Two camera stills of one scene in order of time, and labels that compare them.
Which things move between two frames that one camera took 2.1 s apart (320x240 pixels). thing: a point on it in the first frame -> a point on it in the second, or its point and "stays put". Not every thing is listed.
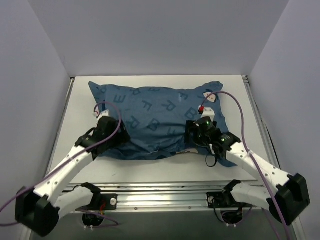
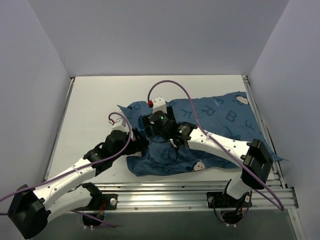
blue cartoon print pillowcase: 153,118 -> 230,113
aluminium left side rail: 60,126 stays put
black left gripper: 122,132 -> 136,144
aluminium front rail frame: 161,196 stays put
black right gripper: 190,130 -> 146,122
